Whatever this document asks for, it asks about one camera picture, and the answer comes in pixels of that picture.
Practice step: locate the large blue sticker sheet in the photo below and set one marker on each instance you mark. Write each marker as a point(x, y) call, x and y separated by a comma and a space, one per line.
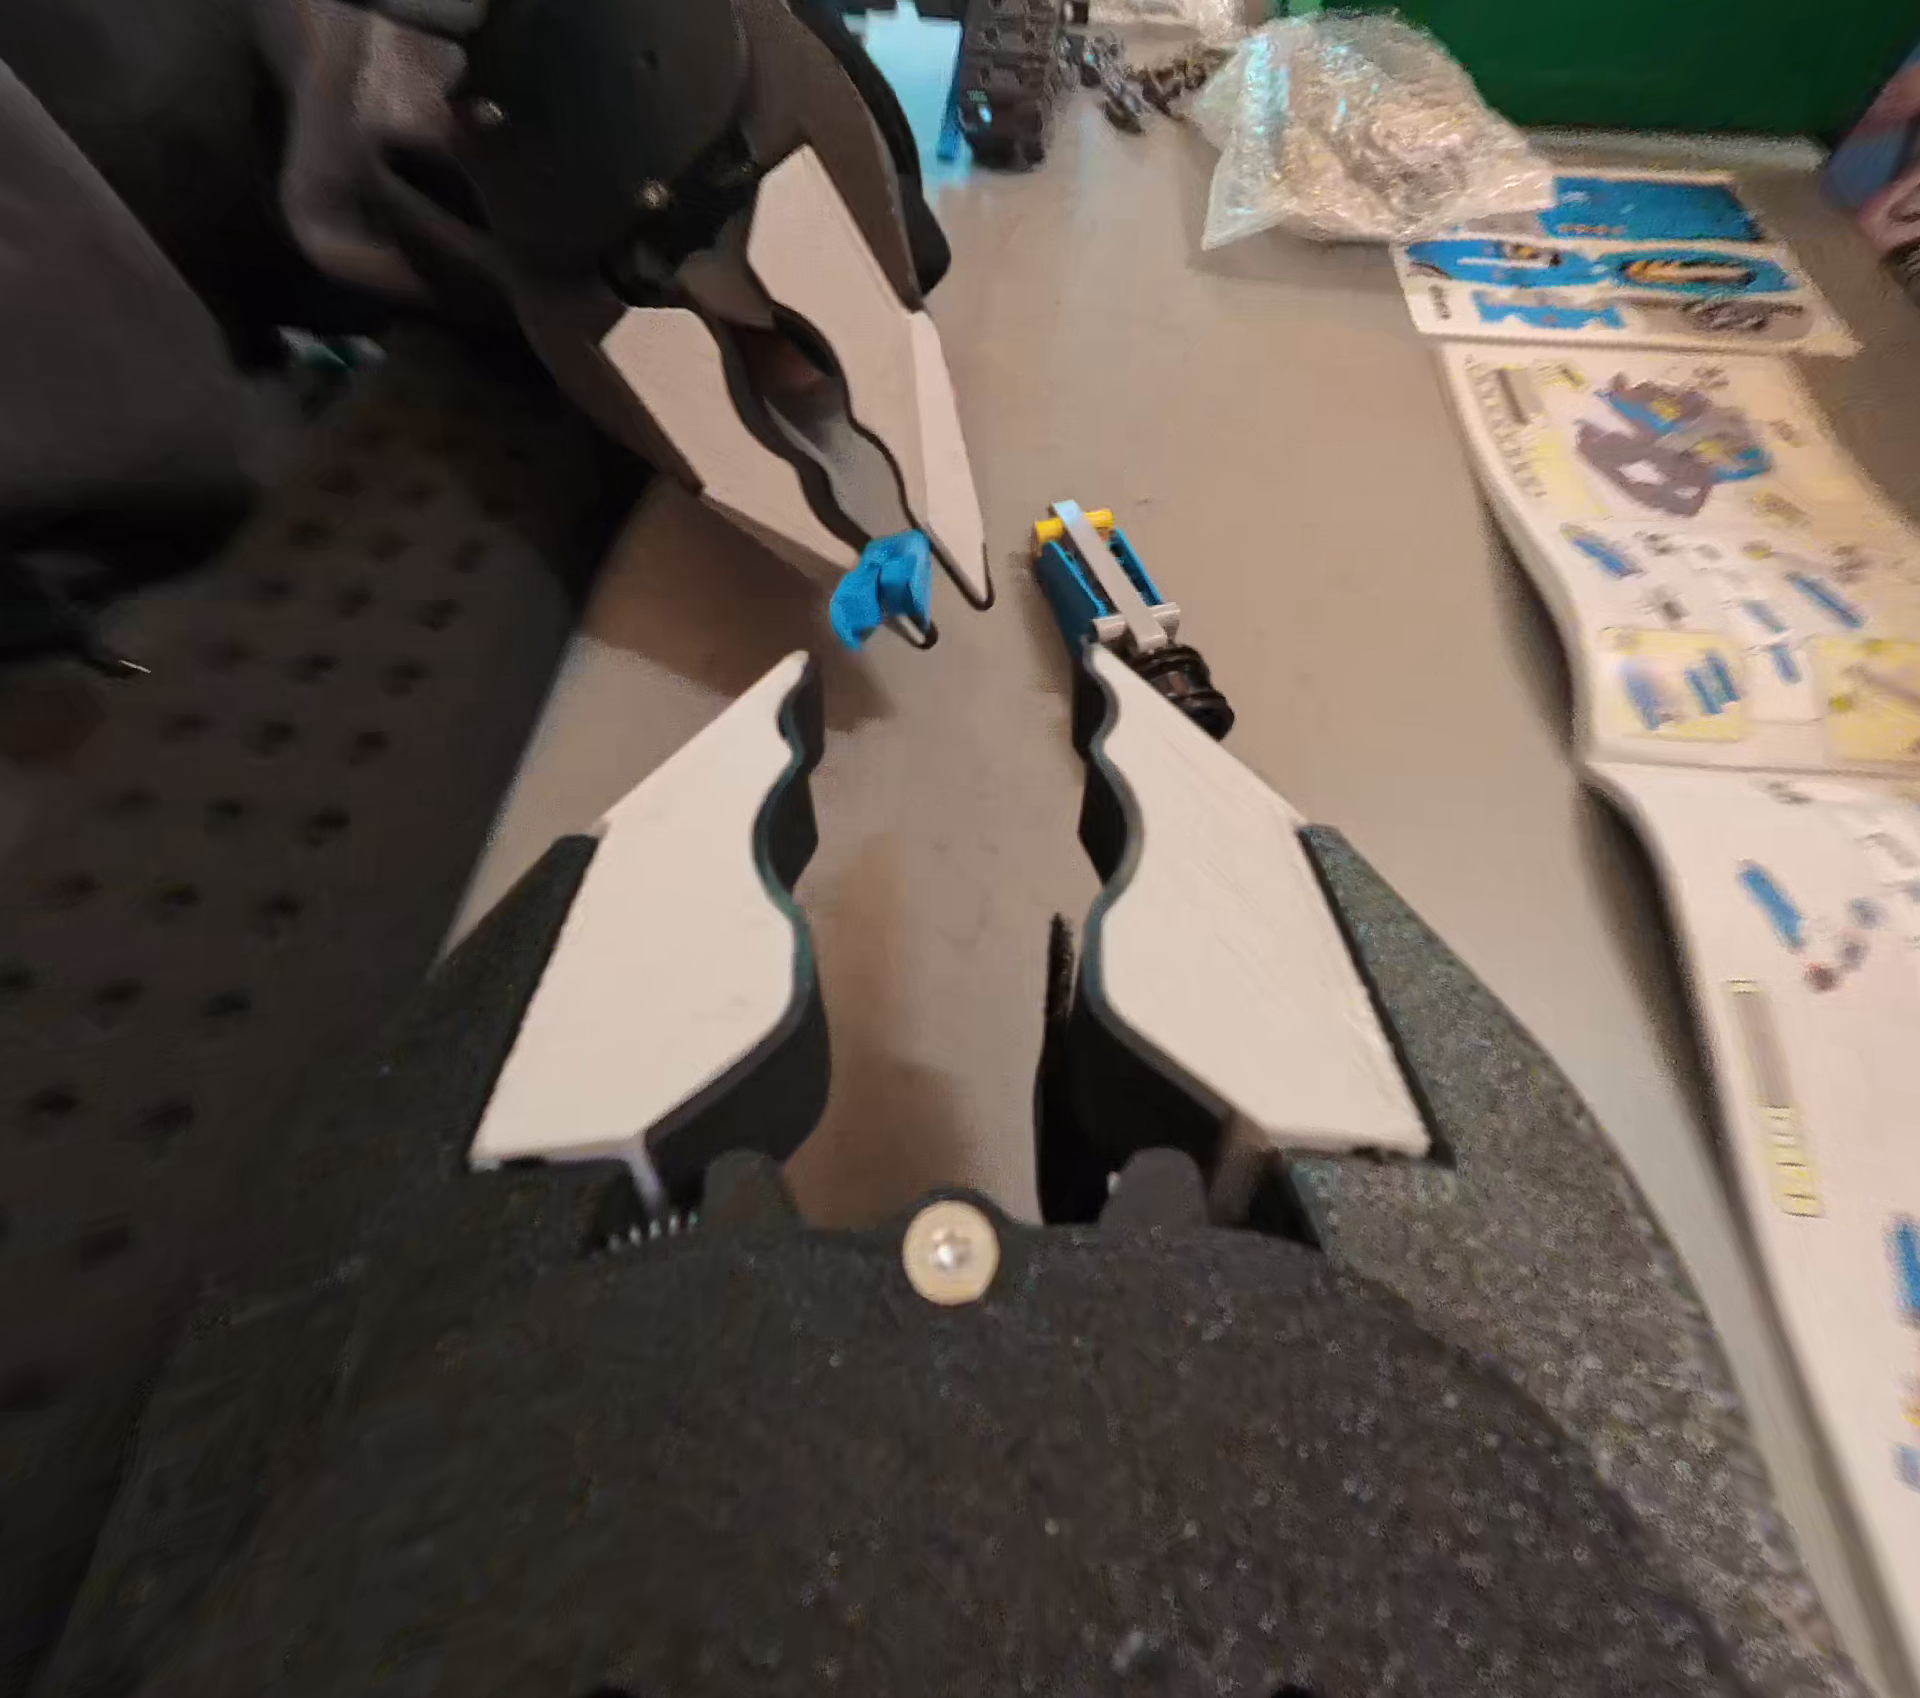
point(1621, 295)

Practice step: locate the small blue brick piece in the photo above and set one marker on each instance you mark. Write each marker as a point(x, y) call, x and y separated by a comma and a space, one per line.
point(877, 589)

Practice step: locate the grey desk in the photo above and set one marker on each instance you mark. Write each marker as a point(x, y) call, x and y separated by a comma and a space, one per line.
point(1273, 454)

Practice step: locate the small blue sticker sheet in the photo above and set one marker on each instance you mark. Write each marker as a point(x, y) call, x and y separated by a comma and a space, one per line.
point(1649, 211)

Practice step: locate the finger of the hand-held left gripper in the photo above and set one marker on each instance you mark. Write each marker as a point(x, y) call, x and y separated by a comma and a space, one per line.
point(884, 318)
point(704, 421)

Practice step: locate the open instruction booklet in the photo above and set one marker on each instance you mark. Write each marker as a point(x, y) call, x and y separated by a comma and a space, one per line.
point(1665, 527)

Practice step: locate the clear plastic bag of parts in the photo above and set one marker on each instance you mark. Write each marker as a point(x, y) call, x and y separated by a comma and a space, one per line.
point(1350, 138)

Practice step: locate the white instruction booklet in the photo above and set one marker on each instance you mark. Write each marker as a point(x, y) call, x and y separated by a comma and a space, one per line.
point(1800, 1051)

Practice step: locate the heap of small black parts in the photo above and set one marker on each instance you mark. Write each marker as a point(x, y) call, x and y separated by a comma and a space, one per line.
point(1149, 78)

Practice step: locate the black perforated chair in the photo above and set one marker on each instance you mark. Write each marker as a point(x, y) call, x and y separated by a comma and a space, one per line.
point(224, 857)

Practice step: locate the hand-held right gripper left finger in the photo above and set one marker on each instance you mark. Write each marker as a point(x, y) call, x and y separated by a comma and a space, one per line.
point(658, 950)

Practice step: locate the pink blue box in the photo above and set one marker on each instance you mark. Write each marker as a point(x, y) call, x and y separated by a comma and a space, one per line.
point(1884, 168)

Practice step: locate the blue grey brick assembly with wheel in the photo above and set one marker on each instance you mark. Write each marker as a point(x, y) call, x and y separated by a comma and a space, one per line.
point(1103, 589)

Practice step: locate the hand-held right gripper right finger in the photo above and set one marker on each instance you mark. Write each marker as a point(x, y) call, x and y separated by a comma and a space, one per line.
point(1244, 950)

